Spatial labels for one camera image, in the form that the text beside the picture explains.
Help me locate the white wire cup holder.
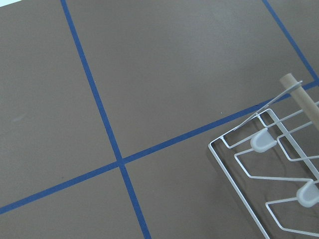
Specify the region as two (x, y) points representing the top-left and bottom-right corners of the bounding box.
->
(208, 74), (319, 239)

